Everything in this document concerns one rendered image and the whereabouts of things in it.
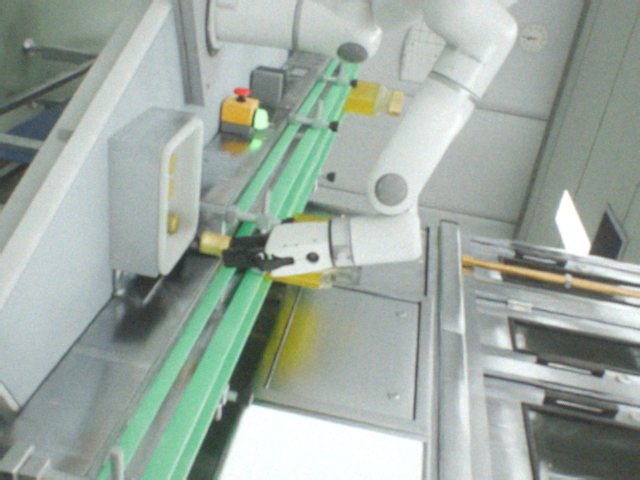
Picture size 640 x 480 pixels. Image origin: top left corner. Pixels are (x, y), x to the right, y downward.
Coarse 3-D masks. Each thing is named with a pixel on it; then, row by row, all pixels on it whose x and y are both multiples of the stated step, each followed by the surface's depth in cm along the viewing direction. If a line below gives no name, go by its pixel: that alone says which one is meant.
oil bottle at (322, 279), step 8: (312, 272) 136; (320, 272) 135; (328, 272) 135; (336, 272) 137; (280, 280) 138; (288, 280) 137; (296, 280) 137; (304, 280) 137; (312, 280) 137; (320, 280) 136; (328, 280) 136; (312, 288) 138; (320, 288) 137
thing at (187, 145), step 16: (192, 128) 106; (176, 144) 100; (192, 144) 113; (192, 160) 115; (160, 176) 100; (176, 176) 116; (192, 176) 116; (160, 192) 100; (176, 192) 118; (192, 192) 117; (160, 208) 102; (176, 208) 119; (192, 208) 119; (160, 224) 102; (192, 224) 120; (160, 240) 104; (176, 240) 117; (160, 256) 105; (176, 256) 112; (160, 272) 107
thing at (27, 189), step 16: (144, 0) 120; (128, 16) 117; (128, 32) 114; (112, 48) 112; (96, 64) 109; (112, 64) 109; (96, 80) 107; (80, 96) 105; (64, 112) 102; (80, 112) 103; (48, 144) 98; (64, 144) 99; (48, 160) 97; (32, 176) 95; (16, 192) 93; (32, 192) 93; (16, 208) 91; (0, 224) 90; (16, 224) 90; (0, 240) 88
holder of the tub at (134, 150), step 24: (144, 120) 106; (168, 120) 107; (192, 120) 110; (120, 144) 98; (144, 144) 97; (120, 168) 100; (144, 168) 99; (120, 192) 101; (144, 192) 101; (120, 216) 103; (144, 216) 103; (120, 240) 105; (144, 240) 105; (120, 264) 107; (144, 264) 107; (120, 288) 112; (144, 288) 113
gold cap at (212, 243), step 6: (204, 234) 106; (210, 234) 106; (216, 234) 107; (204, 240) 106; (210, 240) 106; (216, 240) 106; (222, 240) 106; (228, 240) 106; (204, 246) 106; (210, 246) 106; (216, 246) 106; (222, 246) 106; (228, 246) 106; (210, 252) 107; (216, 252) 106
